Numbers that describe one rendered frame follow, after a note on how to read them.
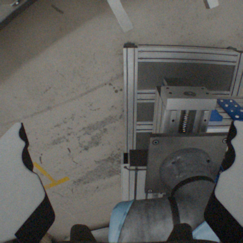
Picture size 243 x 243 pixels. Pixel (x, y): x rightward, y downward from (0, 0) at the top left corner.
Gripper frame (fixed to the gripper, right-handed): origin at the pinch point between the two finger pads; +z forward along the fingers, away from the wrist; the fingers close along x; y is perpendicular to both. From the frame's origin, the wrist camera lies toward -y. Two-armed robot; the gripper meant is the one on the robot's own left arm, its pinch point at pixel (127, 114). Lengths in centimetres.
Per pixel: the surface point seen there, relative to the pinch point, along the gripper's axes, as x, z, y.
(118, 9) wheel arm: -1.4, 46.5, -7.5
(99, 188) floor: -30, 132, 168
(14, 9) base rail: -41, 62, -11
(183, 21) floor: 42, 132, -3
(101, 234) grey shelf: -32, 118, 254
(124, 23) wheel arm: 0.2, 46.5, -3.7
